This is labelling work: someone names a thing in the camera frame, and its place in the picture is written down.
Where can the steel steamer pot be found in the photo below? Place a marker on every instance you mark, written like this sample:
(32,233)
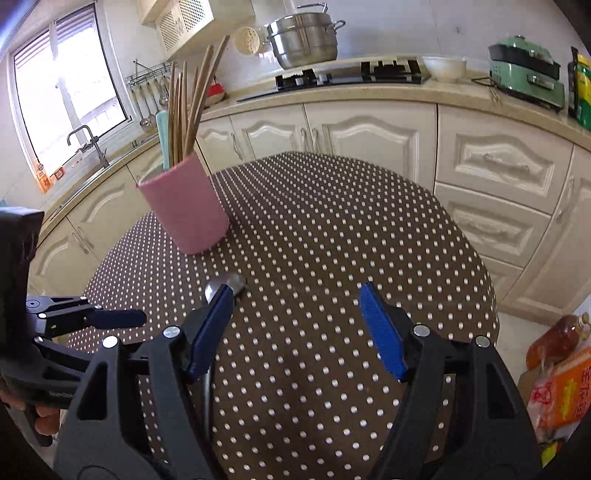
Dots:
(304,46)

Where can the person's left hand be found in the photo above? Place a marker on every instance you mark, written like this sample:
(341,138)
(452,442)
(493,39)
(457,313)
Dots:
(48,420)

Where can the white framed window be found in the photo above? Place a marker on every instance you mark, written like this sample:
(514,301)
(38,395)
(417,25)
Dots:
(69,83)

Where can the steel kitchen faucet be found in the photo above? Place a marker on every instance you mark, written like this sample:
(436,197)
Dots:
(99,152)

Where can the pale teal spatula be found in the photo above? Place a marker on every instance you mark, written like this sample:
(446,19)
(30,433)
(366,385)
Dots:
(161,138)

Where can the dark glass bottle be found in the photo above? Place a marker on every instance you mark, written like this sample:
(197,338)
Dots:
(572,92)

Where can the steel wall utensil rack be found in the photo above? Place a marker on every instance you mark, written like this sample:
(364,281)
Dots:
(147,76)

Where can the brown polka dot tablecloth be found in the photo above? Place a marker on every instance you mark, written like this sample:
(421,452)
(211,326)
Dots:
(323,221)

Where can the hanging steel ladle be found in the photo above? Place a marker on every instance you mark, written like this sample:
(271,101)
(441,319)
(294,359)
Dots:
(144,121)

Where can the bundle of chopsticks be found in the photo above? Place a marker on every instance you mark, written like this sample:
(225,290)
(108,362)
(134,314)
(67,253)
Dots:
(172,124)

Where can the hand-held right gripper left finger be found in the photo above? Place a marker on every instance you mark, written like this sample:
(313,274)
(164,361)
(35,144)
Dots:
(212,332)

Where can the orange food packet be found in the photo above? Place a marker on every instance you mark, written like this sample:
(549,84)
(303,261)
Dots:
(563,397)

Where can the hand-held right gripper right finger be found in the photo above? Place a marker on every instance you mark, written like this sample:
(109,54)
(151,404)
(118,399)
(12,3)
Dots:
(383,337)

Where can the yellow green bottle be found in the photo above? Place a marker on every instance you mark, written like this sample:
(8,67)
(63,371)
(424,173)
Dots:
(585,83)

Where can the green electric cooker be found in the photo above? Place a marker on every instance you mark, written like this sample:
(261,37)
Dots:
(521,69)

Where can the cream lower cabinets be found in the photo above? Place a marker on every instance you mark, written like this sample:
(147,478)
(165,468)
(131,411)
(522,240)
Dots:
(369,129)

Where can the black glass gas stove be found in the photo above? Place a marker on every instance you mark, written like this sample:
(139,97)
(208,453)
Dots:
(346,78)

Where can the small red jar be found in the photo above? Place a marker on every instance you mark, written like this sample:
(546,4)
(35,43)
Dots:
(58,174)

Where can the white ceramic bowl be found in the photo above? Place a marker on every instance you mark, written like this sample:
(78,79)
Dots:
(444,69)

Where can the pink utensil cup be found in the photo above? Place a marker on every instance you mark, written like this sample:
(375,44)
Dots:
(184,212)

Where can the hanging steel skimmer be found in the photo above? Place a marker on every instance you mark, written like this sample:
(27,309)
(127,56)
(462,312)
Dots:
(164,98)

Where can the cream plastic colander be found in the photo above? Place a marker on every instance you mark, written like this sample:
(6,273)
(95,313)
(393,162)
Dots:
(249,40)

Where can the orange bottle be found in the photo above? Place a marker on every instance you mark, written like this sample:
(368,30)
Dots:
(43,180)

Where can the cream lattice door cabinet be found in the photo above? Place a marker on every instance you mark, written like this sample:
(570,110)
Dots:
(184,23)

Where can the cooking oil bottle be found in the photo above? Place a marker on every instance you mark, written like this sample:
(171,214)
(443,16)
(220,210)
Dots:
(561,337)

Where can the steel spoon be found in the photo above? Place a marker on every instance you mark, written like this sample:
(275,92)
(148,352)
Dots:
(231,282)

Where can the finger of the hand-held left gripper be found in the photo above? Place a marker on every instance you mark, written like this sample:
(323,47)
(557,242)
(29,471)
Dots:
(115,318)
(60,362)

